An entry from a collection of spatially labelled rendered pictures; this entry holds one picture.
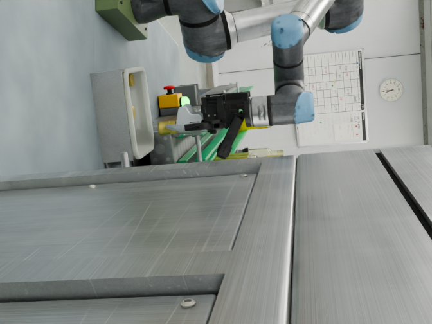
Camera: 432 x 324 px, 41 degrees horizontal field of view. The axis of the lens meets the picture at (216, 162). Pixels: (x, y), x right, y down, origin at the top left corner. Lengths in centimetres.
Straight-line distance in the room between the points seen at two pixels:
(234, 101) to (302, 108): 17
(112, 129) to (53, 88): 25
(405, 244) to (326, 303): 10
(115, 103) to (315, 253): 108
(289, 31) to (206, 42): 37
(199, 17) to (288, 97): 38
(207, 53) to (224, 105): 31
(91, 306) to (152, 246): 11
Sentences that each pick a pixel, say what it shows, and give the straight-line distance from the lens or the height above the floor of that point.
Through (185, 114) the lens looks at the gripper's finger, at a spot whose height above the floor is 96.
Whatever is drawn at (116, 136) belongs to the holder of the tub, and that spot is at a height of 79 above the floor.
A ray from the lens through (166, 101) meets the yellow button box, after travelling 199.
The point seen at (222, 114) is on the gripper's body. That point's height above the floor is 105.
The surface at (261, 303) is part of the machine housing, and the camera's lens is 31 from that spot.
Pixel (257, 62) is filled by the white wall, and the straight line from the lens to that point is 754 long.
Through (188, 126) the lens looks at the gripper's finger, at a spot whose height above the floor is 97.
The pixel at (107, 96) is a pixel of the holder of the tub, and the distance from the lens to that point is 142.
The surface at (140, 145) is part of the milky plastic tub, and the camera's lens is 157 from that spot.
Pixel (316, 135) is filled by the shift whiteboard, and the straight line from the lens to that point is 760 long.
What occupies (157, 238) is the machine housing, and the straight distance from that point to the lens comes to 47.
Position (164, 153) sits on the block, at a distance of 160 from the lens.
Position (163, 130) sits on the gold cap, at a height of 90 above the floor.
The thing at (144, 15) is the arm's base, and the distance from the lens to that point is 163.
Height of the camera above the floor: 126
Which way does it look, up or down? 9 degrees down
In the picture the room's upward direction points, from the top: 86 degrees clockwise
